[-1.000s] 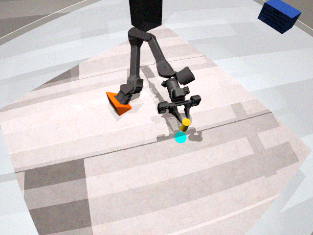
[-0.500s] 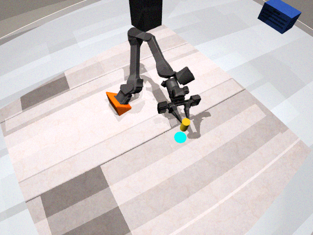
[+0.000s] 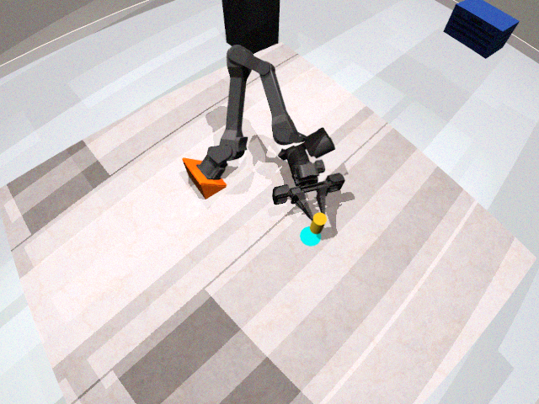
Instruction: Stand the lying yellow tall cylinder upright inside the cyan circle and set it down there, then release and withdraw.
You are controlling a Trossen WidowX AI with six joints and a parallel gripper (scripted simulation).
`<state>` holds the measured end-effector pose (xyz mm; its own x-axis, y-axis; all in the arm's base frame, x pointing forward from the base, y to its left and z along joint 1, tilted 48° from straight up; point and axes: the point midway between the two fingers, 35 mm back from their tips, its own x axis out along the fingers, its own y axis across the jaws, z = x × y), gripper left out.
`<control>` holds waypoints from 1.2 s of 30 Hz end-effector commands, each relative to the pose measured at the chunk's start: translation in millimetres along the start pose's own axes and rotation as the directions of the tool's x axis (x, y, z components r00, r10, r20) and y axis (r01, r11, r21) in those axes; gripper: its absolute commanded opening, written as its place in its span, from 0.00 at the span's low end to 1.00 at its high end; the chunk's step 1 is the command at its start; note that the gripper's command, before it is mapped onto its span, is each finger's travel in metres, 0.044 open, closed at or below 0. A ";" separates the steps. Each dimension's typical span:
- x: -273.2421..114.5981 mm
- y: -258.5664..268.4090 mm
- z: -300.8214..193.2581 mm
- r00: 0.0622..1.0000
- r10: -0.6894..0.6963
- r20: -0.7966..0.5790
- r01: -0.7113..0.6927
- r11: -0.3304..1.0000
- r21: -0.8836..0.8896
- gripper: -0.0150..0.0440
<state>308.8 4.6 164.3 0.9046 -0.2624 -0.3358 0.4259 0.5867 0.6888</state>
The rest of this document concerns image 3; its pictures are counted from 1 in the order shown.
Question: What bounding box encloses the cyan circle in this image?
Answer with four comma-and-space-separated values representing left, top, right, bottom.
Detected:
300, 226, 321, 247

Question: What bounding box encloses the yellow cylinder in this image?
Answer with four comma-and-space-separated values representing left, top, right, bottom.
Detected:
310, 213, 326, 235

